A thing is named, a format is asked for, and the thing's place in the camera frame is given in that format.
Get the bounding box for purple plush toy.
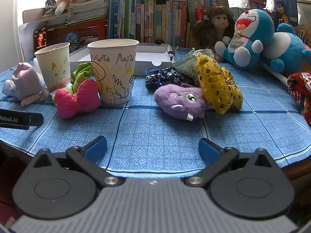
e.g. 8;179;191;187
154;83;210;121

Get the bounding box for dark blue floral cloth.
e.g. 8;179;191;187
145;68;196;93

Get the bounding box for grey plush toy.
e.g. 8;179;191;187
42;0;58;19

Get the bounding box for round blue plush toy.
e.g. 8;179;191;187
261;23;311;75

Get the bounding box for light green patterned pouch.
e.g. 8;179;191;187
172;49;216;82

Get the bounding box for blue printed box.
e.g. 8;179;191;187
268;0;299;28

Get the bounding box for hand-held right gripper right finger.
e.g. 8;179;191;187
185;138;279;188

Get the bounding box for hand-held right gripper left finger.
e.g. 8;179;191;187
29;136;123;188

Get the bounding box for white paper sheets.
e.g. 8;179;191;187
18;21;37;62

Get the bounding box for white cardboard box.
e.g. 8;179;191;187
69;42;179;77

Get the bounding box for grid-lined board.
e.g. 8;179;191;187
22;8;48;25

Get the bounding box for row of books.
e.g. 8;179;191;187
108;0;231;48

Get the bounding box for paper cup with cat drawing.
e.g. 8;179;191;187
34;43;71;93

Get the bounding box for red shiny canister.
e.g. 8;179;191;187
195;7;209;25

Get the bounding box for white plush toy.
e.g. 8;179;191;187
2;80;49;107

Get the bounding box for paper cup with scribble drawing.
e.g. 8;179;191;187
87;39;140;105

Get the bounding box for smartphone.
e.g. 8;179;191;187
33;28;48;51

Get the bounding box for white plastic rod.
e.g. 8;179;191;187
261;62;291;86

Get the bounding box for blue checked tablecloth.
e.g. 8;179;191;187
0;46;311;173

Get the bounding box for blue cat plush toy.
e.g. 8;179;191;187
214;9;275;69

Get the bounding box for brown-haired doll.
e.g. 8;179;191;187
193;6;235;63

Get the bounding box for red patterned cloth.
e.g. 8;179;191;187
287;71;311;127

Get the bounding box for gold sequin bow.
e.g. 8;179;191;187
196;53;244;115

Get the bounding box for stack of notebooks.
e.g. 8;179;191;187
65;0;110;25

